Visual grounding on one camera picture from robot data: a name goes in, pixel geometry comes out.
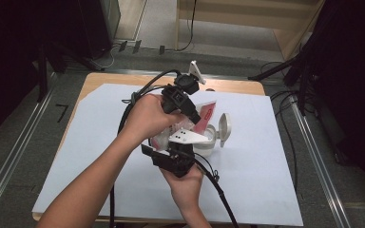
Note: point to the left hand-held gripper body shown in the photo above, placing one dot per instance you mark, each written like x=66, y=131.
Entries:
x=179, y=98

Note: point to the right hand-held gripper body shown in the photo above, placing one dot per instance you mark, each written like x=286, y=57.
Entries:
x=177, y=161

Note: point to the pink printed plastic bag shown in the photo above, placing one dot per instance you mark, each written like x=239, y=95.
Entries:
x=206, y=117

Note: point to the clear jar with white lid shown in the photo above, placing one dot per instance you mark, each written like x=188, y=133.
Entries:
x=223, y=129

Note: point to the person's right hand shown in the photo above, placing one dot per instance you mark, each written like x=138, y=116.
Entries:
x=187, y=188

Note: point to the person's left hand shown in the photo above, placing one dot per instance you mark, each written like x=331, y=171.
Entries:
x=145, y=118

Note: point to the black plug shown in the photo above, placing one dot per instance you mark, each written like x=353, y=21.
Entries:
x=137, y=46
x=162, y=49
x=122, y=46

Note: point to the white paper sheet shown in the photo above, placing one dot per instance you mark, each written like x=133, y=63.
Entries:
x=250, y=177

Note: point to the light wooden cabinet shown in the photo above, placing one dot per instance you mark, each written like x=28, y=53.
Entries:
x=234, y=19

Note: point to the black cabinet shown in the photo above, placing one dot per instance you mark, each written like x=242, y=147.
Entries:
x=98, y=25

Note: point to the black stand with long leg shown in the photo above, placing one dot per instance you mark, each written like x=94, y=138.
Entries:
x=297, y=63

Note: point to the black stand with short legs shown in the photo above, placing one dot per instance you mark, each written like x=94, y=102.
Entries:
x=49, y=60

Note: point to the black curtain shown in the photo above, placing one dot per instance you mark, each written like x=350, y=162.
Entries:
x=9, y=63
x=358, y=79

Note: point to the metal floor rail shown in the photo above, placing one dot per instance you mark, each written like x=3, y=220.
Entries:
x=12, y=158
x=321, y=164

